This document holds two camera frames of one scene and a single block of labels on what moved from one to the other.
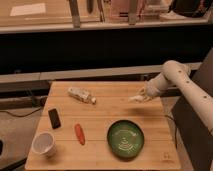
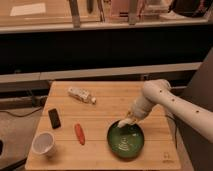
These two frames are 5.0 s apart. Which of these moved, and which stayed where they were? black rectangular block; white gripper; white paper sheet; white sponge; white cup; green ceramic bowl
Moved: white sponge; white gripper
Stayed: green ceramic bowl; white cup; white paper sheet; black rectangular block
